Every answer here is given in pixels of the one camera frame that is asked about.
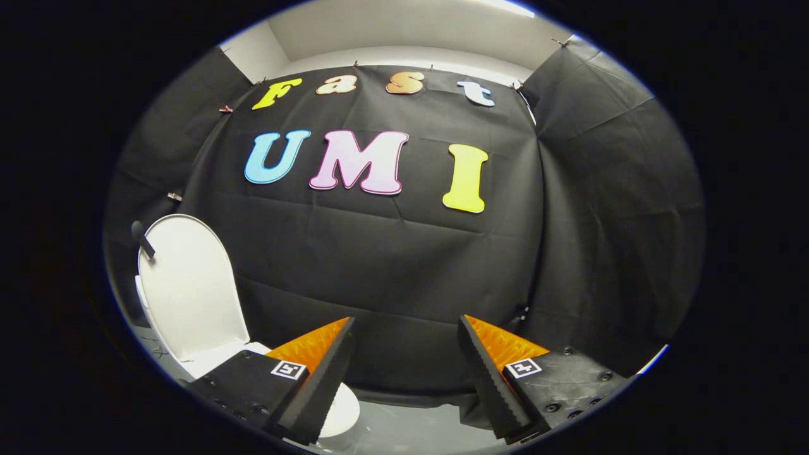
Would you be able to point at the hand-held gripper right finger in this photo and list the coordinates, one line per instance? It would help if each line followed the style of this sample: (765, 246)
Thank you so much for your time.
(490, 382)

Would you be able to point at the white toilet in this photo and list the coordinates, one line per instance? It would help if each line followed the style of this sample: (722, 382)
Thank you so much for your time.
(344, 411)

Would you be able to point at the small silver clip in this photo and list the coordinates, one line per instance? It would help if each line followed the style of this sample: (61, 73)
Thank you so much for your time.
(175, 196)

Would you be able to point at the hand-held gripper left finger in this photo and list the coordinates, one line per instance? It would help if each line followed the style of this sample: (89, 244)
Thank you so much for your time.
(322, 382)

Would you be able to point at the black backdrop cloth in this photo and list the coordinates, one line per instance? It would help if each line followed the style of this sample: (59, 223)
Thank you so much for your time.
(379, 265)

